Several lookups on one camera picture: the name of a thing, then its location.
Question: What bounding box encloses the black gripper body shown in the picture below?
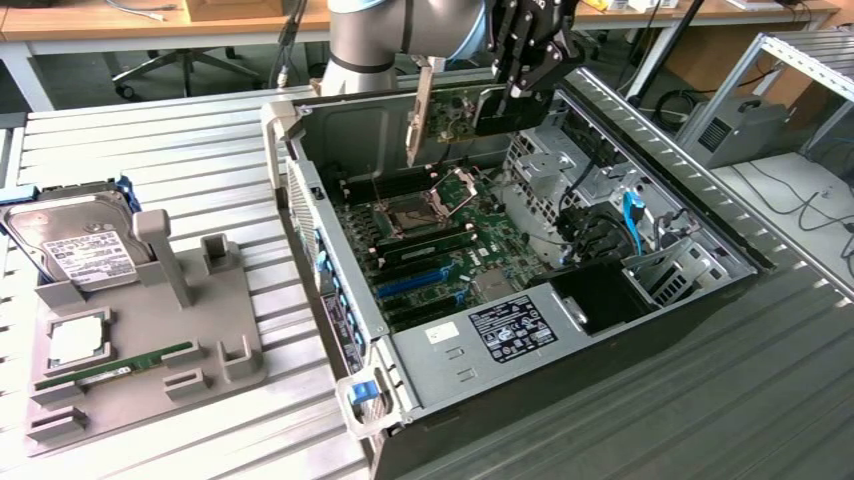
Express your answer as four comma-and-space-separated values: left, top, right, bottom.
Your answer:
490, 0, 579, 30

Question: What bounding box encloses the green black graphics card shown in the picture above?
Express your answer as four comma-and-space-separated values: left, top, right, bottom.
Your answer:
403, 53, 559, 169

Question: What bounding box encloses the black office chair base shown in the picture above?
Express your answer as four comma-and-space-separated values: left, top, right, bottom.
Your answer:
579, 29, 610, 62
109, 46, 263, 100

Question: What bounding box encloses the black tripod pole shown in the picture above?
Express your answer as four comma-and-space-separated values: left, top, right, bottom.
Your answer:
637, 0, 707, 101

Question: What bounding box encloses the brown wooden cabinet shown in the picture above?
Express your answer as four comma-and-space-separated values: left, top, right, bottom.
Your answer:
666, 24, 835, 131

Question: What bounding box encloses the silver metal drive cage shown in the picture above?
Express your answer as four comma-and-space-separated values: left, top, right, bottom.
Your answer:
499, 124, 642, 261

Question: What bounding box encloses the grey metal control box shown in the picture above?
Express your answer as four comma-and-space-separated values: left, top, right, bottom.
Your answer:
693, 99, 802, 169

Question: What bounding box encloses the metal socket cover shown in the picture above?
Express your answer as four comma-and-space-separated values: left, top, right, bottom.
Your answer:
430, 167, 486, 216

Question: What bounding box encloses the green motherboard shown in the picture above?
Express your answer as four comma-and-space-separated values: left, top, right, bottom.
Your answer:
332, 164, 568, 334

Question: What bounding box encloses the CPU socket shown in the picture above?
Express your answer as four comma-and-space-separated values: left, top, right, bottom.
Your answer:
372, 192, 442, 241

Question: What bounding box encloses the installed dark RAM stick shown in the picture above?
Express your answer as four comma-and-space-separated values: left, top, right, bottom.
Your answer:
384, 238, 472, 266

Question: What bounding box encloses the brown cardboard box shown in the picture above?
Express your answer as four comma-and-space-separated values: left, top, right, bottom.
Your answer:
186, 0, 283, 22

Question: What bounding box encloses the silver slotted disk bay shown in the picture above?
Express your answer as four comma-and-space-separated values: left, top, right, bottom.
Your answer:
619, 237, 719, 309

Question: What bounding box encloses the silver chipset chip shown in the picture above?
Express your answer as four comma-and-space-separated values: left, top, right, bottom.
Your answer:
474, 272, 516, 302

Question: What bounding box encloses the black plastic shroud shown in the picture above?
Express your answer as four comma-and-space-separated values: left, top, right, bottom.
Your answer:
547, 260, 655, 337

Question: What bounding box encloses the blue expansion slot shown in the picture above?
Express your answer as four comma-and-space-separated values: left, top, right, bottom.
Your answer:
374, 269, 447, 299

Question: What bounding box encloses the long black expansion slot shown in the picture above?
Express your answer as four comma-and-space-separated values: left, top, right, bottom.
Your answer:
383, 294, 462, 314
392, 307, 468, 329

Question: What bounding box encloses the silver labelled power supply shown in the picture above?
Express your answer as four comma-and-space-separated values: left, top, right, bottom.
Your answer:
390, 284, 592, 419

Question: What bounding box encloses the open black PC case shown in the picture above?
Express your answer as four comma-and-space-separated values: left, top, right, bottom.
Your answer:
259, 59, 775, 480

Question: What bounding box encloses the silver hard disk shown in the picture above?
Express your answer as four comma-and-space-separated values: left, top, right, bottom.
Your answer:
0, 192, 152, 294

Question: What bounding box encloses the grey plastic parts rack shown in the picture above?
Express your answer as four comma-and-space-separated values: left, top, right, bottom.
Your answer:
24, 209, 272, 459

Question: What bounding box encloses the green RAM stick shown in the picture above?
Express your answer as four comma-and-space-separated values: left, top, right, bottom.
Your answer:
32, 344, 202, 394

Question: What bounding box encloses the silver CPU chip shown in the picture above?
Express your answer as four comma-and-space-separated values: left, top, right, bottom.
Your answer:
47, 314, 112, 369

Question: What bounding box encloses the aluminium frame shelf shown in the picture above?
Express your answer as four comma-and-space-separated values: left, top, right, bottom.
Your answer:
673, 29, 854, 166

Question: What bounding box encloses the wooden desk white frame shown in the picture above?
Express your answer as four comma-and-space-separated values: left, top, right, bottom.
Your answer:
572, 0, 843, 99
0, 0, 335, 114

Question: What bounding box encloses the blue data wire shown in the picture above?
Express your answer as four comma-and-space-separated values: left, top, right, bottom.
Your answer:
623, 192, 646, 259

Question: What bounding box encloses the black wire bundle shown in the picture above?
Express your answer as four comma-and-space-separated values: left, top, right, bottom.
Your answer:
558, 207, 635, 264

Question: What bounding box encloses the black hanging cable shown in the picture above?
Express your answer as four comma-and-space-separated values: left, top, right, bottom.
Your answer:
271, 0, 310, 90

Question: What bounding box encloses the grey cable white plug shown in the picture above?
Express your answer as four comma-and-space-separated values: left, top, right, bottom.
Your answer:
104, 0, 180, 22

